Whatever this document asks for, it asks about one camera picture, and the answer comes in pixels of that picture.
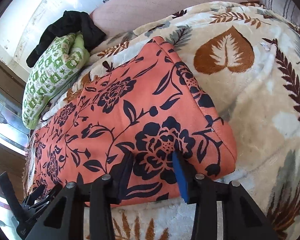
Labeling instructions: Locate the orange black floral garment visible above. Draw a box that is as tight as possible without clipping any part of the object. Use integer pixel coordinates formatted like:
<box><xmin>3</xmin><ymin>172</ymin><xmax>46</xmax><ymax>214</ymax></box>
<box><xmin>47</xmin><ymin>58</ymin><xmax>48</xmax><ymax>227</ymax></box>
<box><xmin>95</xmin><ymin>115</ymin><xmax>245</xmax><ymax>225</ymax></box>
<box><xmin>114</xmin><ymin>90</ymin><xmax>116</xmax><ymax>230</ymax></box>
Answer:
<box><xmin>26</xmin><ymin>36</ymin><xmax>237</xmax><ymax>205</ymax></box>

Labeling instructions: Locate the leaf pattern plush blanket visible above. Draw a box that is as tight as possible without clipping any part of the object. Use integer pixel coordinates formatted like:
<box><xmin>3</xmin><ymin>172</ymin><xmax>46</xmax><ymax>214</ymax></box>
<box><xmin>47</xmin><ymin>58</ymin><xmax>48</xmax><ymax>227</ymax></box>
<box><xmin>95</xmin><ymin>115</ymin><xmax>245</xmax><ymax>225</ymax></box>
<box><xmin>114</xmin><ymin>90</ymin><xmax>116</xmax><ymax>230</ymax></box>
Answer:
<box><xmin>38</xmin><ymin>2</ymin><xmax>300</xmax><ymax>239</ymax></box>

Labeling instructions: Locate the green white checkered pillow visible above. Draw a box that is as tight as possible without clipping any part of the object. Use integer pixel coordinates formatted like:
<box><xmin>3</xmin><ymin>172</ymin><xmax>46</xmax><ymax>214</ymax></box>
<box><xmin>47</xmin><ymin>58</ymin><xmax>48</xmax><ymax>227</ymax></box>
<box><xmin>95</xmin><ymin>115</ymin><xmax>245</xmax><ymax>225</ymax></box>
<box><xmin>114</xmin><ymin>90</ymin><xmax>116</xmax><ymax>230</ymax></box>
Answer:
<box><xmin>22</xmin><ymin>33</ymin><xmax>90</xmax><ymax>129</ymax></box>

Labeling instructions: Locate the black cloth on pillow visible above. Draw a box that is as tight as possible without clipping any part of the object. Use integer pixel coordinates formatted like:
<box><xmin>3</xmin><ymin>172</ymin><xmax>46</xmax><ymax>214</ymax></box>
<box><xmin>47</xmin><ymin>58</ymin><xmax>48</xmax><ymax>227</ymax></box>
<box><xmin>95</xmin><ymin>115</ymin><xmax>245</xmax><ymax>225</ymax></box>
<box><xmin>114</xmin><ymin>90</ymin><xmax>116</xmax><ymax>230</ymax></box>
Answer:
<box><xmin>26</xmin><ymin>11</ymin><xmax>106</xmax><ymax>68</ymax></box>

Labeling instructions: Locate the brown wooden door frame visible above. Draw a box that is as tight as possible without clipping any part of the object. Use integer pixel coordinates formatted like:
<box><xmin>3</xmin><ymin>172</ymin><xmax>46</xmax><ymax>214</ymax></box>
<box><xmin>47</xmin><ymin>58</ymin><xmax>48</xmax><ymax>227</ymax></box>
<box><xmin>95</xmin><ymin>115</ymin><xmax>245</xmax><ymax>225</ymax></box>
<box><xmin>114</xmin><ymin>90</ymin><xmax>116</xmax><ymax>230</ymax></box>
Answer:
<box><xmin>0</xmin><ymin>61</ymin><xmax>30</xmax><ymax>202</ymax></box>

